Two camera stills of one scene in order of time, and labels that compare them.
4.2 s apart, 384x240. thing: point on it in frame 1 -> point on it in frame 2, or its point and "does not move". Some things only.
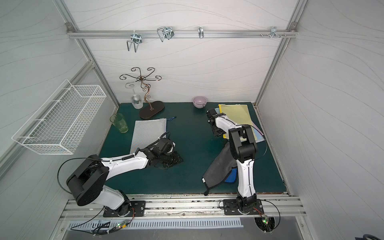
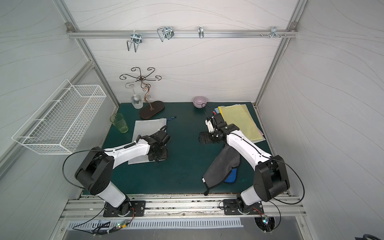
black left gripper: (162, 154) -> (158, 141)
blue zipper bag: (146, 132) does not move
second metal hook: (165, 32) does not move
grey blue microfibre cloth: (223, 169) does not move
